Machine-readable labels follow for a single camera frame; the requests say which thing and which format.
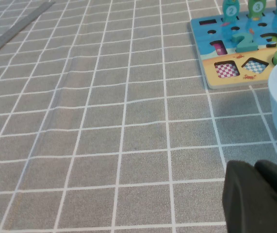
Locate teal fish piece number 2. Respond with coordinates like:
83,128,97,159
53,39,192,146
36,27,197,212
222,0,240,24

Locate green fish piece number 3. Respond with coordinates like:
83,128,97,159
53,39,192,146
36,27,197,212
247,0,267,20

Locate teal wooden number 2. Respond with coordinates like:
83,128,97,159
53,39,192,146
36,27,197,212
230,33,259,53

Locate wooden number shape puzzle board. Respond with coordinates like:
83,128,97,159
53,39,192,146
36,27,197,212
190,7,277,90

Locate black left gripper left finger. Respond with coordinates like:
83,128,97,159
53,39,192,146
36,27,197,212
222,159,277,233

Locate grey grid tablecloth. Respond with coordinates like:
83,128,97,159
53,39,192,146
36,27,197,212
0,0,277,233

